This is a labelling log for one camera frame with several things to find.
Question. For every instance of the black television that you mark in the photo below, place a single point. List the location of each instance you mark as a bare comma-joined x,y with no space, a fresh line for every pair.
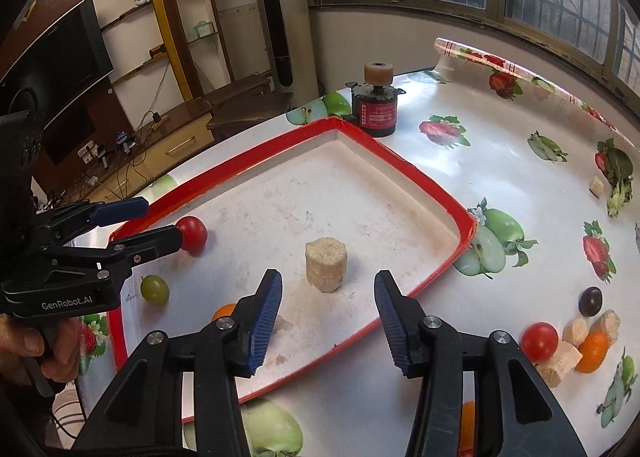
63,63

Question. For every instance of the red rimmed white tray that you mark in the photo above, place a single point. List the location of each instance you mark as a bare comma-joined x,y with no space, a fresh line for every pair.
261,207

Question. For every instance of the small back orange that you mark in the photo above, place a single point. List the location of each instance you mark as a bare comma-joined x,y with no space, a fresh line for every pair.
593,350

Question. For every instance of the dark purple grape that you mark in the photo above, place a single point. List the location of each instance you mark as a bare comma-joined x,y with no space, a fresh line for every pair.
590,301

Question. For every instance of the square cork block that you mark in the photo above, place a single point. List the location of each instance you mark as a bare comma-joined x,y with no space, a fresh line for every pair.
562,362

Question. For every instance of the large orange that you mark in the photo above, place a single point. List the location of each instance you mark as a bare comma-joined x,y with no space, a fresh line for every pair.
467,430

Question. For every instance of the black red motor cylinder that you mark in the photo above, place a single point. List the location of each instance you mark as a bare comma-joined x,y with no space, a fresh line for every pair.
375,100

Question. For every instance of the far small cork cube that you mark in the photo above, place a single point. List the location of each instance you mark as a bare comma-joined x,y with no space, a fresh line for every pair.
596,187

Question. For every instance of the red tomato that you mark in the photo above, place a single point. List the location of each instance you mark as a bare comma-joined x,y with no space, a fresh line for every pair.
194,234
539,342

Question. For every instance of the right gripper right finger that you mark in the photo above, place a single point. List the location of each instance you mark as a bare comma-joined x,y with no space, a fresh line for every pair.
516,414

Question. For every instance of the orange in tray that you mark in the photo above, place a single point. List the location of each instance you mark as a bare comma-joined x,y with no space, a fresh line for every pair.
225,310

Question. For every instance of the wooden stool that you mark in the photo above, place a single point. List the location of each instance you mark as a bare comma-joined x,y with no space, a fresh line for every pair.
243,104

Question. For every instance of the green leafy vegetable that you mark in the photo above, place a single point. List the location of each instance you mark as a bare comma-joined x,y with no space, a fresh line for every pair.
618,169

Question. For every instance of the white standing air conditioner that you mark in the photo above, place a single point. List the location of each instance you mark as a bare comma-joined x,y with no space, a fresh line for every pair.
287,30

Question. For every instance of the small cork piece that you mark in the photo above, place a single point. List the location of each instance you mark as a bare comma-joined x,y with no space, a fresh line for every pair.
576,332

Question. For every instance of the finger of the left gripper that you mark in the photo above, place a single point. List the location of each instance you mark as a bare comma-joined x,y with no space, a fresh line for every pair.
141,248
68,222

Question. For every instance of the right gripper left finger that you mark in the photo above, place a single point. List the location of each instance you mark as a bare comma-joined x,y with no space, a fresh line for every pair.
139,414

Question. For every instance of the tall cork cylinder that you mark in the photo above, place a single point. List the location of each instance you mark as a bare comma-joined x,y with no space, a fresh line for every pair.
325,263

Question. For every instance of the fruit print tablecloth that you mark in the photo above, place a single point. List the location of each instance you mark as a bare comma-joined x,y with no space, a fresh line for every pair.
518,154

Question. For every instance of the wooden tv cabinet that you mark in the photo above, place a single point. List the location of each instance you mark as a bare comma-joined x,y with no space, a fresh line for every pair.
181,134

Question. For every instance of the green grape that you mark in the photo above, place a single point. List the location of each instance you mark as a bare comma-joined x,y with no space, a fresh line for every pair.
154,290

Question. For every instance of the wall shelf unit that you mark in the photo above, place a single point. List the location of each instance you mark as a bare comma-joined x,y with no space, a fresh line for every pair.
165,53

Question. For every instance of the person's left hand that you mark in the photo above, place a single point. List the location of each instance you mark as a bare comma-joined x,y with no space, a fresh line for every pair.
19,342

